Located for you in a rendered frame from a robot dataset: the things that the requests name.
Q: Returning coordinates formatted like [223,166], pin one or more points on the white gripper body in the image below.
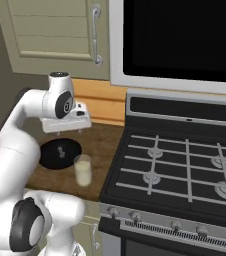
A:
[65,124]

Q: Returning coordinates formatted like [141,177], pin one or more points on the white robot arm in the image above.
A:
[11,166]

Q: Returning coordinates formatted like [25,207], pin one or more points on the grey ice cube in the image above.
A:
[61,152]

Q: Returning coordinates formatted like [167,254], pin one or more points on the black round bowl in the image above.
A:
[51,156]

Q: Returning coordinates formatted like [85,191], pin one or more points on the glass of lemonade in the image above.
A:
[83,171]

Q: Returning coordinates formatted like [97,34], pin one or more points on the silver stove knob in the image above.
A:
[175,225]
[135,217]
[112,211]
[202,230]

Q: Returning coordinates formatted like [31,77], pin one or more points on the beige base cupboard door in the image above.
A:
[86,230]

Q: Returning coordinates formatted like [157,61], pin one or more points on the black gas stove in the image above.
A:
[171,166]

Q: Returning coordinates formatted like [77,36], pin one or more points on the white framed microwave oven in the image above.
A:
[178,40]

